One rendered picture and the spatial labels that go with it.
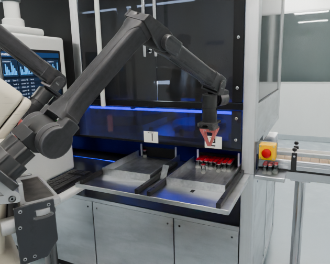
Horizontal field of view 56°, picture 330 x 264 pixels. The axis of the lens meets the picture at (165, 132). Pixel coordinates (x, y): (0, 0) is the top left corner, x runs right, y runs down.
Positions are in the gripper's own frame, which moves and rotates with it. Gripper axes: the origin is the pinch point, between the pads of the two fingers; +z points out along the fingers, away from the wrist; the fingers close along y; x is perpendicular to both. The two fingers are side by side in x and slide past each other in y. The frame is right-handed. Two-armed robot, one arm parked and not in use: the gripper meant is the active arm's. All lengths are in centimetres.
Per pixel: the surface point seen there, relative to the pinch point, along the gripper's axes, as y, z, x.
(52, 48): 12, -40, 90
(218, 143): 26.1, 6.3, 3.6
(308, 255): 113, 108, -41
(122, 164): 17, 20, 53
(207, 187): 0.2, 18.3, 0.7
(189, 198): -9.2, 19.9, 4.6
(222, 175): 19.4, 19.8, -0.3
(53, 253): 6, 79, 99
